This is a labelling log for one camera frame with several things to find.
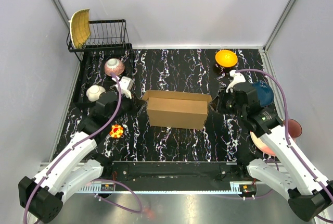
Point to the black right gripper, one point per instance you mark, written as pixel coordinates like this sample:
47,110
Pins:
219,100

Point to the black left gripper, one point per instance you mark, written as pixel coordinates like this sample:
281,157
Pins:
136,104

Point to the brown cardboard box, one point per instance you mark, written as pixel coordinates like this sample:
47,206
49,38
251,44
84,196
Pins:
174,109

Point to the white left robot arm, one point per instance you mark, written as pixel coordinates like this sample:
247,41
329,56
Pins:
44,195

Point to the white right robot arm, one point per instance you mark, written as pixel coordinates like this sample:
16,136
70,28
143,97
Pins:
307,191

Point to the left controller box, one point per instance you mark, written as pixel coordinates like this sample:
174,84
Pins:
107,187

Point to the controller box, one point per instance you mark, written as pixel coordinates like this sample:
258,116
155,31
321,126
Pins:
107,187
249,189

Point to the right controller box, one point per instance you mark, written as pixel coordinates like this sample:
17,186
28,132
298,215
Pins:
249,189

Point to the yellow red flower toy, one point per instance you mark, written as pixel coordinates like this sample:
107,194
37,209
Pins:
116,131

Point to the black marble pattern mat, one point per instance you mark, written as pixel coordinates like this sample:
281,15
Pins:
184,70

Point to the red patterned bowl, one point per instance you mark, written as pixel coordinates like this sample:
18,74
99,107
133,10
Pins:
115,66

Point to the white flower-shaped bowl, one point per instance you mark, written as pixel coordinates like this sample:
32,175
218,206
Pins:
94,92

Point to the orange bowl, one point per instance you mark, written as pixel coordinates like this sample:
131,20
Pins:
226,58

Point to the dark blue bowl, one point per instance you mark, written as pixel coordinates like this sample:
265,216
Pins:
264,92

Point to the cream floral plate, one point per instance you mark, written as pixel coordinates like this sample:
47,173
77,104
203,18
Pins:
260,145

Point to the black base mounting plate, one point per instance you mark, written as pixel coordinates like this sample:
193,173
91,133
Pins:
178,177

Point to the pink glass cup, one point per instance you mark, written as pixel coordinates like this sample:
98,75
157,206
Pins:
294,128

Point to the yellow woven plate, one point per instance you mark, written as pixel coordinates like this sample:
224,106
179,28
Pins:
79,28

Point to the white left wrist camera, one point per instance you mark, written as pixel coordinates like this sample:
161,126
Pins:
126,85

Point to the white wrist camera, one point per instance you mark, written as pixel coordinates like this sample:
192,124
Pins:
237,77
126,85

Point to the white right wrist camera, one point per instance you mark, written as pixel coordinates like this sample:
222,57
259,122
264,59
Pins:
237,77

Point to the black wire dish rack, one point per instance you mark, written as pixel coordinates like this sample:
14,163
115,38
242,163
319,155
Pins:
108,39

